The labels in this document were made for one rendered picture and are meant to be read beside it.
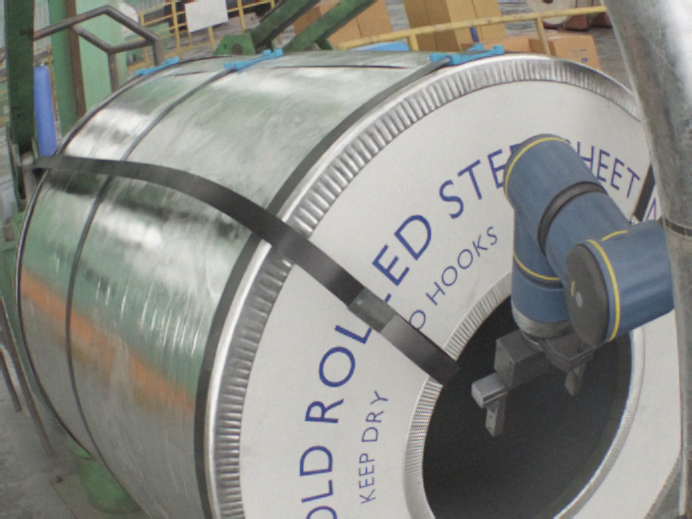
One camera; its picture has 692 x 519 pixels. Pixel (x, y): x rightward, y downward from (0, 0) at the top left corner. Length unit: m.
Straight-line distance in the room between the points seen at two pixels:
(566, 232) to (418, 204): 0.44
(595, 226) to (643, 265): 0.08
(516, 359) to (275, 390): 0.33
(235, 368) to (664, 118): 0.86
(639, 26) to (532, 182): 0.52
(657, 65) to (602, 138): 1.09
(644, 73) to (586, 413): 1.39
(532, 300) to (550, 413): 0.87
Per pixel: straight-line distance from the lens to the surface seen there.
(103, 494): 3.28
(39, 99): 3.89
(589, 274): 1.02
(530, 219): 1.14
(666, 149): 0.66
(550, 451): 2.02
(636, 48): 0.66
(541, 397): 2.10
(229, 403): 1.39
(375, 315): 1.40
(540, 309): 1.22
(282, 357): 1.41
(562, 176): 1.12
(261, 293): 1.38
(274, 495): 1.47
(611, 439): 1.93
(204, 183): 1.46
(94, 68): 6.08
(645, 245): 1.05
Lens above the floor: 1.56
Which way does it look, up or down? 16 degrees down
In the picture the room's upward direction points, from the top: 12 degrees counter-clockwise
